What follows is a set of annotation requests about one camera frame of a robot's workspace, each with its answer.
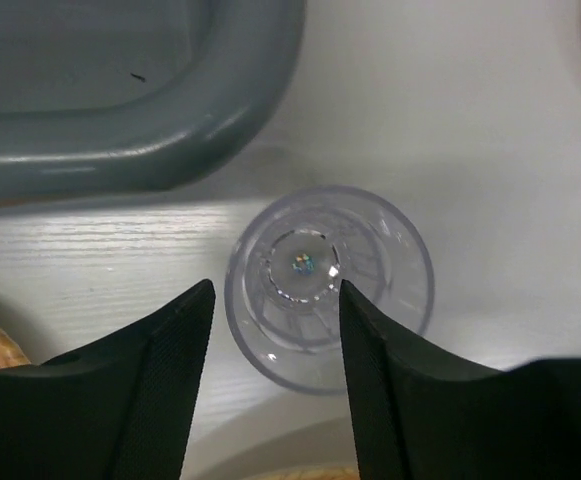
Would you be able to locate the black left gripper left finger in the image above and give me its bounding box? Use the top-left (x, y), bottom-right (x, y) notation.
top-left (0, 280), bottom-right (215, 479)

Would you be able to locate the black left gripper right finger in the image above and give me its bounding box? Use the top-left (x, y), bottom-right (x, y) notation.
top-left (339, 282), bottom-right (581, 479)

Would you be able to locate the triangular orange woven tray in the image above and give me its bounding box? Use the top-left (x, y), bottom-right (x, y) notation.
top-left (203, 462), bottom-right (360, 480)

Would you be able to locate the clear plastic cup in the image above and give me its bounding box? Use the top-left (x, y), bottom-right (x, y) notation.
top-left (224, 185), bottom-right (435, 396)

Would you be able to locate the grey plastic bin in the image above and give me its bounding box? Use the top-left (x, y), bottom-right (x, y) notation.
top-left (0, 1), bottom-right (307, 201)

